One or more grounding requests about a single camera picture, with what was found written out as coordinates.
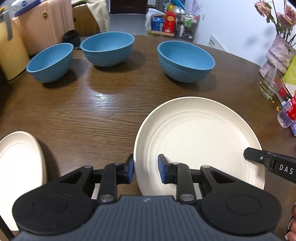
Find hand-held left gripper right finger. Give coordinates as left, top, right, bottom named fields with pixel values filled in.
left=158, top=154, right=241, bottom=205

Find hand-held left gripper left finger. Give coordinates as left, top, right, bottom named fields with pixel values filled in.
left=58, top=154, right=135, bottom=205

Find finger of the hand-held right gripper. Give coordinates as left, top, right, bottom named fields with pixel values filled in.
left=243, top=147, right=272, bottom=166

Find cream round plate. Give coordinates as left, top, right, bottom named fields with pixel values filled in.
left=0, top=131, right=48, bottom=231
left=134, top=97, right=266, bottom=196

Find blue ribbed bowl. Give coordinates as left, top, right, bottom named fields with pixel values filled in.
left=80, top=32, right=135, bottom=67
left=157, top=40, right=215, bottom=83
left=26, top=43, right=74, bottom=83

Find person's right hand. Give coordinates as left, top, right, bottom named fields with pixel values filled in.
left=285, top=202, right=296, bottom=241

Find water bottle with red label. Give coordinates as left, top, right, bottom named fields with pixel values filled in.
left=277, top=94, right=296, bottom=128

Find clear drinking glass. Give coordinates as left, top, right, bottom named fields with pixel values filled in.
left=259, top=61, right=287, bottom=100

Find flat red box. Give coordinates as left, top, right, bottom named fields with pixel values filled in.
left=276, top=85, right=293, bottom=105

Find green box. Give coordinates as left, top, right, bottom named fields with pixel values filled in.
left=282, top=54, right=296, bottom=85

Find pink textured vase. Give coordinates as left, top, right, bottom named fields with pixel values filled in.
left=259, top=35, right=296, bottom=79

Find white sign board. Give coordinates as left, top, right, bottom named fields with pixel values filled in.
left=209, top=35, right=228, bottom=52

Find cardboard box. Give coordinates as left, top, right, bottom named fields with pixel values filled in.
left=150, top=30, right=175, bottom=37

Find pink flowers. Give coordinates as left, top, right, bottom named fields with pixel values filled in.
left=254, top=0, right=296, bottom=47

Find shelf rack with bottles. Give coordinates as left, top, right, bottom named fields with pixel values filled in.
left=176, top=13, right=200, bottom=42

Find blue box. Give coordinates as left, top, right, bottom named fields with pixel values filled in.
left=151, top=15, right=166, bottom=32

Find tall red box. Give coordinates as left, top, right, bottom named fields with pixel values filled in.
left=164, top=11, right=177, bottom=33

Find white plastic bag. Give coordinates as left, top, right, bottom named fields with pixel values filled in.
left=145, top=8, right=160, bottom=32

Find brown chair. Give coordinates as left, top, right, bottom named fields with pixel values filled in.
left=72, top=0, right=109, bottom=37

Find beige cloth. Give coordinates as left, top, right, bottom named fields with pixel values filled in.
left=87, top=0, right=110, bottom=33

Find dark brown door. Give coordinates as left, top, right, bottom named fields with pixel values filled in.
left=110, top=0, right=148, bottom=14

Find pink ribbed suitcase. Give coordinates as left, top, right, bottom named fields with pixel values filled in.
left=14, top=0, right=77, bottom=56

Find white and blue tissue pack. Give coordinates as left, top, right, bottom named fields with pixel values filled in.
left=11, top=0, right=47, bottom=17

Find purple wall decoration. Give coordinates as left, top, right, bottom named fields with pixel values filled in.
left=191, top=0, right=204, bottom=14

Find yellow bin with grey handle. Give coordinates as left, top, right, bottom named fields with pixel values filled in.
left=0, top=7, right=30, bottom=81

